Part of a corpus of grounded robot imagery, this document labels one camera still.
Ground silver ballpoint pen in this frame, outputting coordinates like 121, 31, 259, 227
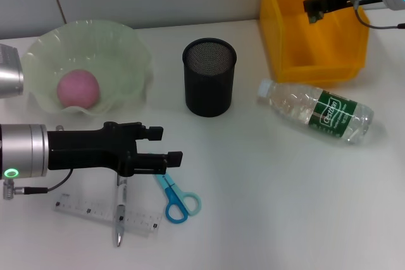
113, 175, 129, 248

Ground transparent plastic ruler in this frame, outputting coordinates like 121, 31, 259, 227
52, 192, 164, 239

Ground black mesh pen holder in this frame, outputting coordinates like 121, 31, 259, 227
182, 38, 237, 118

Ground blue scissors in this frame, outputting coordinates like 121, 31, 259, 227
154, 173, 202, 224

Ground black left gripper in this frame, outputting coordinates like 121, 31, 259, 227
47, 121, 184, 178

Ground clear green-label water bottle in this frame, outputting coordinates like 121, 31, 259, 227
256, 78, 375, 145

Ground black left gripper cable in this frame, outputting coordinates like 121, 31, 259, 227
12, 168, 74, 195

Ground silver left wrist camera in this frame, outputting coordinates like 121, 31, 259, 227
0, 44, 25, 97

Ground pink peach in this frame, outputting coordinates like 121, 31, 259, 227
56, 69, 101, 109

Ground yellow plastic bin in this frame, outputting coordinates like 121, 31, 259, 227
259, 0, 370, 88

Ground pale green wavy glass plate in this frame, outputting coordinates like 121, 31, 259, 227
20, 20, 152, 116

